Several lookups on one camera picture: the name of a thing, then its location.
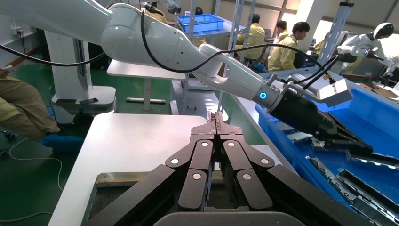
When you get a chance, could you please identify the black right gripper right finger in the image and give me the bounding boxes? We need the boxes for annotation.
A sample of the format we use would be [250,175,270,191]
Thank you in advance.
[215,111,276,212]

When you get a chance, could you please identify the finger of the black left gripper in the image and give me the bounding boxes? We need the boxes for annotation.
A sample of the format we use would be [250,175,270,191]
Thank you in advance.
[327,113,363,143]
[312,137,374,157]

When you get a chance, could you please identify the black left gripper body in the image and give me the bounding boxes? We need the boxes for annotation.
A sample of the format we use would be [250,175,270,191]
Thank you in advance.
[268,89,339,142]

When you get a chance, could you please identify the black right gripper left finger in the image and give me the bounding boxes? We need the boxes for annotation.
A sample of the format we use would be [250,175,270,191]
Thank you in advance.
[164,112,216,212]

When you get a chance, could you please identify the silver metal rail part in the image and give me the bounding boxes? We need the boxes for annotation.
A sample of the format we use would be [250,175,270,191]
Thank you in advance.
[337,168,399,217]
[306,156,399,226]
[347,152,399,171]

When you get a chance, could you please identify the large blue plastic bin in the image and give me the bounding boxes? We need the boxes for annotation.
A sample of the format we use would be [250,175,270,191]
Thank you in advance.
[255,89,399,217]

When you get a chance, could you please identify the person in yellow coat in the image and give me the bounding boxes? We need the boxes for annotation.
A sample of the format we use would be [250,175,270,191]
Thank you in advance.
[235,13,266,60]
[275,20,289,42]
[186,6,207,48]
[144,8,169,25]
[267,21,311,73]

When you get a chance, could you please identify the grey background metal rack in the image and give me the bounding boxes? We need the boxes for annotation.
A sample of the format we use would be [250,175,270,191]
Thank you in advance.
[170,0,251,118]

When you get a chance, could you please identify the white humanoid robot black visor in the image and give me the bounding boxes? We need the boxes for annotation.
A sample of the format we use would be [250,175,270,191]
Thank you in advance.
[336,22,399,76]

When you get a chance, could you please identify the small blue plastic bin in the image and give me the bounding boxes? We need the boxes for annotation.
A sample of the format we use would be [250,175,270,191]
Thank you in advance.
[176,13,226,35]

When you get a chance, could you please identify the seated person khaki trousers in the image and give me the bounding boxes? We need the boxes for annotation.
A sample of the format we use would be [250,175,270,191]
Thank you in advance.
[0,65,85,154]

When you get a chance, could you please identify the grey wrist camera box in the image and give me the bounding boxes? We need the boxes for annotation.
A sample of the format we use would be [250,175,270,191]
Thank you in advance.
[287,74,354,104]

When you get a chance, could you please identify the short black camera cable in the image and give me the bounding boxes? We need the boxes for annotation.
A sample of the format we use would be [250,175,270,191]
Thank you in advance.
[293,55,341,91]

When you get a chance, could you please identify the long black arm cable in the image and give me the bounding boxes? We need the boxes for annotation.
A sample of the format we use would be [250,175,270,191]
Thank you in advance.
[139,8,326,74]

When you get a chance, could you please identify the white pedestal table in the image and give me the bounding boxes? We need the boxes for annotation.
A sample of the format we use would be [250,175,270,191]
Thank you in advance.
[106,59,187,112]

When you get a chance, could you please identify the white floor cable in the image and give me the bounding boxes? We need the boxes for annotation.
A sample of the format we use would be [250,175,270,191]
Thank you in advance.
[0,137,64,224]

